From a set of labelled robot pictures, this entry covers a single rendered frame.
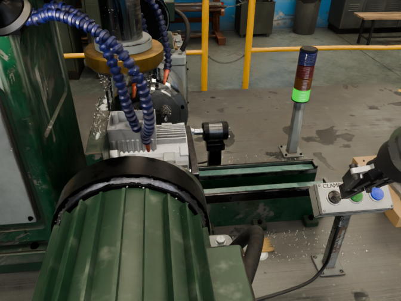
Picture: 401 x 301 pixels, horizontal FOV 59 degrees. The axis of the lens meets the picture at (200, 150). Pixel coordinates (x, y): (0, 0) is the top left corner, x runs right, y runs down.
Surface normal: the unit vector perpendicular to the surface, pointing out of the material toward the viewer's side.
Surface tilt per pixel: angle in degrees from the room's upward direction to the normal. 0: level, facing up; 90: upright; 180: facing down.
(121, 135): 90
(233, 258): 0
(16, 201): 90
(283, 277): 0
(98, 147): 0
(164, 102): 90
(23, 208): 90
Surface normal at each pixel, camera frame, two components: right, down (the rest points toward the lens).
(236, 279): 0.00, -0.83
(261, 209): 0.11, 0.55
